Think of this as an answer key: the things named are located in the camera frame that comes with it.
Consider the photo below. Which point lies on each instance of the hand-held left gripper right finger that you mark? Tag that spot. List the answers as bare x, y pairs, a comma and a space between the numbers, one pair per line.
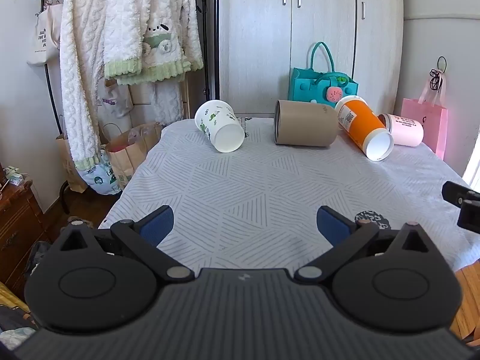
332, 227

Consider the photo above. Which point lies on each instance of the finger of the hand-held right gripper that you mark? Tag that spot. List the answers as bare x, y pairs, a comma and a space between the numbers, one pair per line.
454, 193
470, 215

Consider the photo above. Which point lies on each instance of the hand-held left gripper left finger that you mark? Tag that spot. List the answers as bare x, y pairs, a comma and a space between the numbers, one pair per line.
159, 225

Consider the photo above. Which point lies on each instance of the pink cup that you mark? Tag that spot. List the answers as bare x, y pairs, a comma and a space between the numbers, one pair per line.
407, 129

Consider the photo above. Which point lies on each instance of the brown paper cup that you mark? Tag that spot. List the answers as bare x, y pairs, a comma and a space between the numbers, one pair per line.
305, 123

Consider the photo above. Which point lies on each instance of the orange cup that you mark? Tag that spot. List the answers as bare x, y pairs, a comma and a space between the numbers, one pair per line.
362, 122

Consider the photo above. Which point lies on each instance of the white cup with green print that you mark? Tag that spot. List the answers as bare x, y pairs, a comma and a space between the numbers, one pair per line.
219, 123

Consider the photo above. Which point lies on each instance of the black and white round patch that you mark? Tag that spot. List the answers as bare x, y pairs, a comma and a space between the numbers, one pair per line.
375, 218

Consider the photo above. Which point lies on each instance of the pink paper gift bag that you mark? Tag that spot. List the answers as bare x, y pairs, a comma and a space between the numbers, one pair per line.
431, 127

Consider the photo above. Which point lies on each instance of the white green printed plastic bag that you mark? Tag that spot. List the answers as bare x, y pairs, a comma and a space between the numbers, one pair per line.
101, 176

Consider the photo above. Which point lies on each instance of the brown paper bag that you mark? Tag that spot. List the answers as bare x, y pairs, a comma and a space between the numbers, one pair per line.
131, 153
71, 172

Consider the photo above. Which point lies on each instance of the grey patterned tablecloth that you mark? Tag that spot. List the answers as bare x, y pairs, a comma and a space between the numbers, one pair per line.
243, 195

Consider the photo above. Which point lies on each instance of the black metal coat rack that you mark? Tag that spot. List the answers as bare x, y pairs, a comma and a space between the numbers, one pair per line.
63, 198

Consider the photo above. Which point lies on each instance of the white fluffy pajama pants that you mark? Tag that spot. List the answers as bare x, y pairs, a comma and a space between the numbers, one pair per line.
165, 99

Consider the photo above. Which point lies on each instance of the white printed shirt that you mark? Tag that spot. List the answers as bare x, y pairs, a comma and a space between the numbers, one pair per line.
114, 101

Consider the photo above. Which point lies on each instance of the teal felt tote bag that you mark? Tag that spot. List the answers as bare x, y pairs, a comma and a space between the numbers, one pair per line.
311, 86

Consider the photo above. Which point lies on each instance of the brown wooden dresser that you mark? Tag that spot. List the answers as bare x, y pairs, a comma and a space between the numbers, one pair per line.
17, 228

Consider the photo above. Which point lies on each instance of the small printed box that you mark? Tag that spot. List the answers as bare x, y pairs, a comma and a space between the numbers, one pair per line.
13, 175

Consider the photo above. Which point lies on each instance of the white fluffy robe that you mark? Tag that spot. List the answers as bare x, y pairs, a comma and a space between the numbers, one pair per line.
77, 82

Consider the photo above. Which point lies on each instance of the pile of clothes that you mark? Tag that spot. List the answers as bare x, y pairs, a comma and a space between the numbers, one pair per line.
13, 330

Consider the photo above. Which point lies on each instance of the black tripod stand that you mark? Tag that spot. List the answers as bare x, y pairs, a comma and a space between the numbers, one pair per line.
205, 45

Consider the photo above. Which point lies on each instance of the white fluffy green-trimmed pajama top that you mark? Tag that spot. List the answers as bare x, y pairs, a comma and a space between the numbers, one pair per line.
150, 26

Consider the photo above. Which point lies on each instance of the white wardrobe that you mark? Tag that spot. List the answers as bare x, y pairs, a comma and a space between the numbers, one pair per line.
262, 37

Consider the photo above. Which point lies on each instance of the white canvas tote bag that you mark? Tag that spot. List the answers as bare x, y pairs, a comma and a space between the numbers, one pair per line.
45, 41

